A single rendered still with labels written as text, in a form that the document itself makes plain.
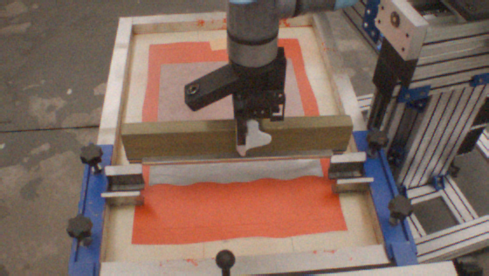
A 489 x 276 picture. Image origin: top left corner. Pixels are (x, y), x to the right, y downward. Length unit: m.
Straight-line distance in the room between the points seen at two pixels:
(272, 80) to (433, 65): 0.47
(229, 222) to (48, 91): 2.00
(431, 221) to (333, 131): 1.14
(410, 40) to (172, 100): 0.55
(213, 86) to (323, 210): 0.36
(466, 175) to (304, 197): 1.28
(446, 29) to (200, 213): 0.62
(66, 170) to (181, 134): 1.55
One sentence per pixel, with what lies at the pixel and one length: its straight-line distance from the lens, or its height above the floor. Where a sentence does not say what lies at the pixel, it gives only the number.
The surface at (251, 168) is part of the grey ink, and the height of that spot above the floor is 0.96.
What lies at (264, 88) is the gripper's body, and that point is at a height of 1.23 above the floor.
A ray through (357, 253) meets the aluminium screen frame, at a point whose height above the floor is 0.99.
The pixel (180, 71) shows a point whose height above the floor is 0.95.
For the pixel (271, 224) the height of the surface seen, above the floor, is 0.95.
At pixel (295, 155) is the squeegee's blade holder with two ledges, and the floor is 1.07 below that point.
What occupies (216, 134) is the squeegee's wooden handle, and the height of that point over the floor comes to 1.13.
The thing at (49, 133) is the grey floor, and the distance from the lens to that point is 2.51.
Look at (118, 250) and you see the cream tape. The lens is 0.90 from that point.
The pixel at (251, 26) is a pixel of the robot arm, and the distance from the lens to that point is 0.63.
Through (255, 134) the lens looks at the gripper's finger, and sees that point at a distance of 0.78.
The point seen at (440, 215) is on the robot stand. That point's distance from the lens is 1.95.
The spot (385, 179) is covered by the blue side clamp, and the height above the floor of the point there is 1.00.
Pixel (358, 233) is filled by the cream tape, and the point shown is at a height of 0.95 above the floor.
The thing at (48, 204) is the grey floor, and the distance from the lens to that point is 2.22.
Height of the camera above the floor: 1.72
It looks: 48 degrees down
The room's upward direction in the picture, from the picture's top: straight up
